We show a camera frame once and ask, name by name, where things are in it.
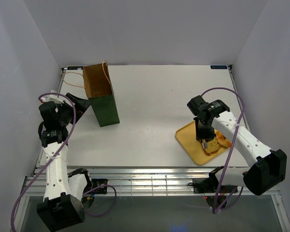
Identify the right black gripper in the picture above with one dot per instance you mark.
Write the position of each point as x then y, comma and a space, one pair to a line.
200, 136

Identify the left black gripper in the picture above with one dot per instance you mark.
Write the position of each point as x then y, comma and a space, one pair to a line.
82, 104

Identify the green paper bag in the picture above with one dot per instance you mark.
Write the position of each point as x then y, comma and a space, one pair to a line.
98, 88

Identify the metal tongs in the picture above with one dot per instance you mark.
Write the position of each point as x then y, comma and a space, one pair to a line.
205, 145

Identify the orange bagel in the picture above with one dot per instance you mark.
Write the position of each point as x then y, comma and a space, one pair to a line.
222, 140

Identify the sliced seeded bread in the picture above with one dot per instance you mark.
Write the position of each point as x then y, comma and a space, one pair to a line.
212, 147

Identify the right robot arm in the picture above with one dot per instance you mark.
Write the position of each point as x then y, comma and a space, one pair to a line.
267, 167

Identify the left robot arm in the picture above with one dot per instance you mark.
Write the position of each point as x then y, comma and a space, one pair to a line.
62, 205

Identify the yellow tray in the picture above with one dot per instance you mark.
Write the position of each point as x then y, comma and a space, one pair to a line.
186, 136

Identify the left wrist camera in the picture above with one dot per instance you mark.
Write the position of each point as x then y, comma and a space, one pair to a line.
52, 97

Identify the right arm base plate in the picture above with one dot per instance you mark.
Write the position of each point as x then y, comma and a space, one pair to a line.
207, 185

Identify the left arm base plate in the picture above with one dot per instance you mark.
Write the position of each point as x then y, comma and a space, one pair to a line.
99, 182

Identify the aluminium rail frame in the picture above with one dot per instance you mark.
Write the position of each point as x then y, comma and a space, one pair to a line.
137, 182

